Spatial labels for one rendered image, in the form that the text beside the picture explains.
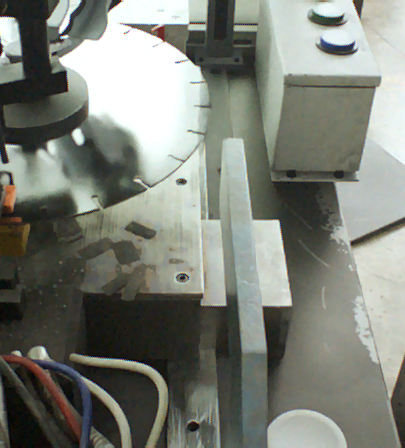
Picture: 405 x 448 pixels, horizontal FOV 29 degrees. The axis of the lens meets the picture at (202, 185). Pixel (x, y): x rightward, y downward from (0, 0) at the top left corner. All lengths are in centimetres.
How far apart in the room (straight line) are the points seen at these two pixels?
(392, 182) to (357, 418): 151
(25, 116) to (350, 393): 38
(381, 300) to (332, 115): 103
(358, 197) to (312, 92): 125
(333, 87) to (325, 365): 31
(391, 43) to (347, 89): 203
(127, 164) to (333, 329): 28
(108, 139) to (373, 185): 156
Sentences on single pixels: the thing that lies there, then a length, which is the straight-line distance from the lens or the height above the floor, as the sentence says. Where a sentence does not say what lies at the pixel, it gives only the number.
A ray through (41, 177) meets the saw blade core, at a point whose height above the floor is 95.
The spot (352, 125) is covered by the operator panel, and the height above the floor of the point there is 83.
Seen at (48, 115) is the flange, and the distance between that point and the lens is 68.
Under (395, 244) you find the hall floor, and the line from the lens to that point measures 203.
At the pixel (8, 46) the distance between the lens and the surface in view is 70.
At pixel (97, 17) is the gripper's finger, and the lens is 70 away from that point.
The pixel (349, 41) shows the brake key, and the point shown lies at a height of 91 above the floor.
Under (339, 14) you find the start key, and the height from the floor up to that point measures 91.
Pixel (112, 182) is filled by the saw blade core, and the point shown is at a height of 95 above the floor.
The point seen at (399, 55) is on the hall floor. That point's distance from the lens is 284.
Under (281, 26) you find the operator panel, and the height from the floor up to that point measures 90.
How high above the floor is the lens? 134
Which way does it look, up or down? 39 degrees down
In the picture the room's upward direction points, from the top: 3 degrees clockwise
